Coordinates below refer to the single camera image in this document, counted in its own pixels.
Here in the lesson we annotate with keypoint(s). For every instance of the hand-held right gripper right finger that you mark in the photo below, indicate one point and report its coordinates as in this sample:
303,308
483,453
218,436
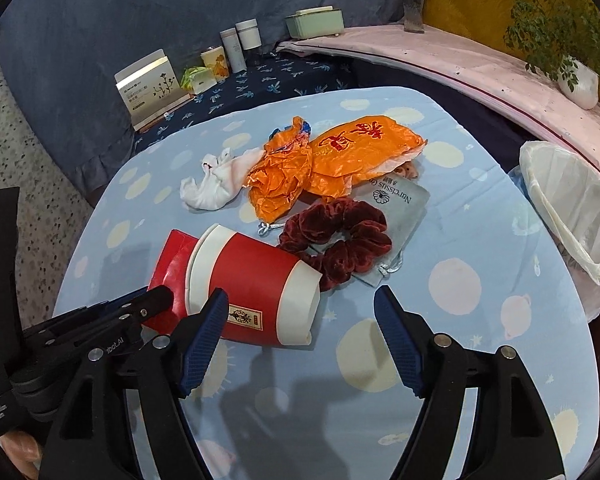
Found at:
397,345

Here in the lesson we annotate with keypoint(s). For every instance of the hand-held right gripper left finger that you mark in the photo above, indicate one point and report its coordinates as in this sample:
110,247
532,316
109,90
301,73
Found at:
205,345

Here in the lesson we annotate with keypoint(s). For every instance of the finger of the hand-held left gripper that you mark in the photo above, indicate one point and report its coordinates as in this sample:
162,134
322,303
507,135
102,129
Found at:
152,304
127,297

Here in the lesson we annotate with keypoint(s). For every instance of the red paper packet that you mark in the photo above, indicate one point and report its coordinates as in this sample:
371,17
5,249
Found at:
172,265

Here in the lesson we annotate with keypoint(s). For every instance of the red paper cup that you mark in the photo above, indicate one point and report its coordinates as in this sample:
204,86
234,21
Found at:
260,280

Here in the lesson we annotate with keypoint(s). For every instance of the white sock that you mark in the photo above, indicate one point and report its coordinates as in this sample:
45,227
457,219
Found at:
205,192

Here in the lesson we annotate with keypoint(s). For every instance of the white stained cloth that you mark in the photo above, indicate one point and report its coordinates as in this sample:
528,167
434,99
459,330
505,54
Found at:
235,162

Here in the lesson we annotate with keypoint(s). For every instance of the orange plastic bag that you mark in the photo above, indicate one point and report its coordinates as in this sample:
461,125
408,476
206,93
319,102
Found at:
275,180

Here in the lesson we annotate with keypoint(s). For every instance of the orange bag with red print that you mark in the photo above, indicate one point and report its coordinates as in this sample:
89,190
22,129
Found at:
360,150

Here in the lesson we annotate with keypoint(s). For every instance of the bin with white liner bag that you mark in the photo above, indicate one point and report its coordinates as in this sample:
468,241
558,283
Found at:
570,200

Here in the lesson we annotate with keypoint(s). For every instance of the person's left hand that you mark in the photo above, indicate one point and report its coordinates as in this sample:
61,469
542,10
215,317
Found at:
20,452

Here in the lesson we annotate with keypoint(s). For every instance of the dark red velvet scrunchie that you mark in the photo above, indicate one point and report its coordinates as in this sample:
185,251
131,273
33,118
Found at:
305,232

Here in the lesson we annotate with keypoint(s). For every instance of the white printed card box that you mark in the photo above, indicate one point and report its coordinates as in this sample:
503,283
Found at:
147,87

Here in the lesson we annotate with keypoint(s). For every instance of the small green packet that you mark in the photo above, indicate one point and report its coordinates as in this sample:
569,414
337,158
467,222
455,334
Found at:
197,80

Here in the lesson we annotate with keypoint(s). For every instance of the dark blue floral cloth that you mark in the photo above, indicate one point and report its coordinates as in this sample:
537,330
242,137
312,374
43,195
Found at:
260,85

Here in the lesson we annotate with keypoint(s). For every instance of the small orange patterned box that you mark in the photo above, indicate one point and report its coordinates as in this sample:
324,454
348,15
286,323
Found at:
215,65

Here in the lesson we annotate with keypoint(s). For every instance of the white tube bottle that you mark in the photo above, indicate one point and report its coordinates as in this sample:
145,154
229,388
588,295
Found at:
232,52

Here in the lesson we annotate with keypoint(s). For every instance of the grey-blue curtain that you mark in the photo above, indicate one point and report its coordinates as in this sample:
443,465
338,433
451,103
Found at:
105,25

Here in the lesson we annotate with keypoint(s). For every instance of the white jar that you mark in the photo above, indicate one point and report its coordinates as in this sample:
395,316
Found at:
247,35

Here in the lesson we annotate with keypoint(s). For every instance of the pink printed blanket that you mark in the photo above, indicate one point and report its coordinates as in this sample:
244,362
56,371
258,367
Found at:
480,70

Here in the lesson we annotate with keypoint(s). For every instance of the green plant in white pot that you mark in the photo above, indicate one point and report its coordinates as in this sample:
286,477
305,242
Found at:
580,85

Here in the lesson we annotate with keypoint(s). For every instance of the green tissue box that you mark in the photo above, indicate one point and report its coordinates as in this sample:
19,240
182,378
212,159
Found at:
312,25

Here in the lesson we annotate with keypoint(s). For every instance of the yellow cloth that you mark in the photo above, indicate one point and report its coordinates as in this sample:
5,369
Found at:
460,5

